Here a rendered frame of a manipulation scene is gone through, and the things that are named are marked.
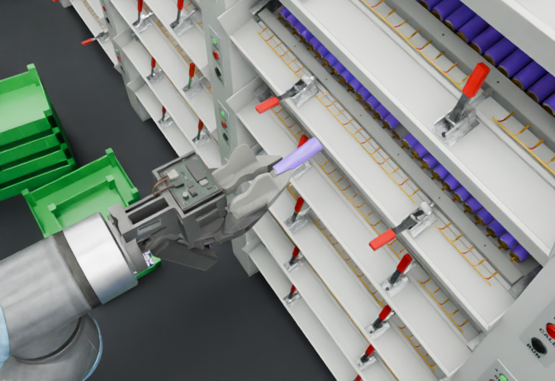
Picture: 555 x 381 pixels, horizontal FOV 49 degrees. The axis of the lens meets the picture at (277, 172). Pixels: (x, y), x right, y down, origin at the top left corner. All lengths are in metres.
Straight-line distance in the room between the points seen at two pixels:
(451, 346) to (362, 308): 0.26
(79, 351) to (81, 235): 0.16
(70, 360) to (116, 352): 1.05
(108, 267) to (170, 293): 1.19
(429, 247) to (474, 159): 0.20
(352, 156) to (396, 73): 0.21
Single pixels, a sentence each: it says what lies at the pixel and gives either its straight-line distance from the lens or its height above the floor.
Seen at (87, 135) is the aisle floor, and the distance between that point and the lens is 2.20.
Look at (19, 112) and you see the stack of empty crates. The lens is 2.00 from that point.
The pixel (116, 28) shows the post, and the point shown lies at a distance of 1.88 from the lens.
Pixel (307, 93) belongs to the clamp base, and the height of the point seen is 0.97.
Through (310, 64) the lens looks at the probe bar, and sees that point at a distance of 0.94.
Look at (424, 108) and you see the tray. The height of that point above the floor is 1.16.
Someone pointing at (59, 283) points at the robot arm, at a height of 1.11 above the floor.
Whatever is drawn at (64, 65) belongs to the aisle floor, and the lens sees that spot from 2.45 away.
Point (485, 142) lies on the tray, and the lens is 0.66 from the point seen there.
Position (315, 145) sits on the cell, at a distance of 0.74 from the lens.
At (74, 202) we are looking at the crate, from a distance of 1.94.
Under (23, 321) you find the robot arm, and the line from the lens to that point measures 0.66.
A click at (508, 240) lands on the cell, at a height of 1.00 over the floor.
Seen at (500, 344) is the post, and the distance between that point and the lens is 0.80.
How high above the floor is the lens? 1.66
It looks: 56 degrees down
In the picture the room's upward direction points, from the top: straight up
